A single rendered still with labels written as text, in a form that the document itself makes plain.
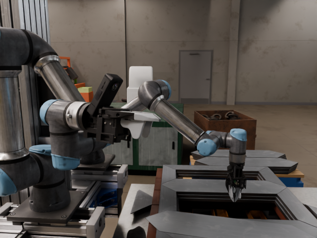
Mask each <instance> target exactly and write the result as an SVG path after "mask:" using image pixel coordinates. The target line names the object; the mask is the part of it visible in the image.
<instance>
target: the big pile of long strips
mask: <svg viewBox="0 0 317 238"><path fill-rule="evenodd" d="M191 154H192V156H193V159H194V160H196V161H195V163H194V165H211V166H229V150H220V149H217V150H216V152H215V153H214V154H212V155H210V156H207V157H206V156H202V155H200V154H199V152H198V151H194V152H191ZM246 155H247V157H245V165H244V166H262V167H269V168H270V169H271V170H272V172H273V173H274V174H289V173H291V172H293V171H294V170H296V168H297V165H298V162H295V161H290V160H287V158H286V155H285V154H284V153H278V152H274V151H270V150H246Z"/></svg>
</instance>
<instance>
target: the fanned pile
mask: <svg viewBox="0 0 317 238"><path fill-rule="evenodd" d="M152 199H153V197H152V196H150V195H149V194H147V193H145V192H143V191H141V190H138V191H137V193H136V196H135V200H134V203H133V206H132V210H131V213H130V214H132V213H135V212H137V211H139V210H142V209H144V208H146V207H148V206H151V205H152Z"/></svg>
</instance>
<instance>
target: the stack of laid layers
mask: <svg viewBox="0 0 317 238"><path fill-rule="evenodd" d="M228 173H229V171H227V170H176V179H177V178H178V177H182V178H227V174H228ZM242 173H243V174H244V175H245V177H246V178H247V179H257V180H265V179H264V177H263V176H262V175H261V174H260V172H259V171H242ZM179 201H200V202H233V201H232V200H231V198H230V196H229V193H212V192H176V206H177V211H178V212H179ZM236 202H237V203H275V204H276V206H277V207H278V209H279V210H280V211H281V213H282V214H283V216H284V217H285V218H286V220H265V219H244V220H252V221H263V222H271V223H280V224H288V225H292V226H295V227H297V228H299V229H300V230H302V231H304V232H306V233H308V234H310V235H312V236H314V237H316V238H317V227H315V226H312V225H309V224H307V223H304V222H302V221H300V220H298V219H297V218H296V217H295V216H294V214H293V213H292V212H291V211H290V209H289V208H288V207H287V206H286V204H285V203H284V202H283V201H282V200H281V198H280V197H279V196H278V194H253V193H241V199H239V198H238V200H237V201H236ZM165 233H166V234H168V235H169V236H171V237H172V238H201V237H195V236H188V235H181V234H175V233H168V232H165Z"/></svg>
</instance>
